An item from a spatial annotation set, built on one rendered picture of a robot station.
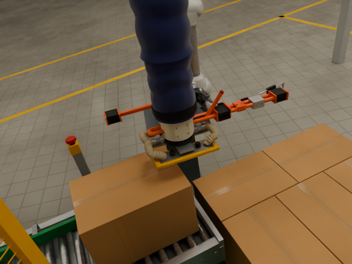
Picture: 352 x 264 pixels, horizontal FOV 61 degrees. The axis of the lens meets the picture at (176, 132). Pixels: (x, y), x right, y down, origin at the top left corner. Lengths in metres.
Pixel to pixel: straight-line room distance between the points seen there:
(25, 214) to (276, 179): 2.33
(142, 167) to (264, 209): 0.80
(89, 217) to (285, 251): 1.06
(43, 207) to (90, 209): 1.64
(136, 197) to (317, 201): 1.11
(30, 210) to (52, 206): 0.21
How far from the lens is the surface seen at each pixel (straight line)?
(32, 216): 3.22
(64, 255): 2.05
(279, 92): 1.74
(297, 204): 2.04
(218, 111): 1.58
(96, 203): 1.64
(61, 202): 3.18
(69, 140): 2.00
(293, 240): 1.88
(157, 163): 1.49
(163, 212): 1.63
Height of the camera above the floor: 2.10
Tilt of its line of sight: 36 degrees down
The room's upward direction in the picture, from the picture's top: 11 degrees counter-clockwise
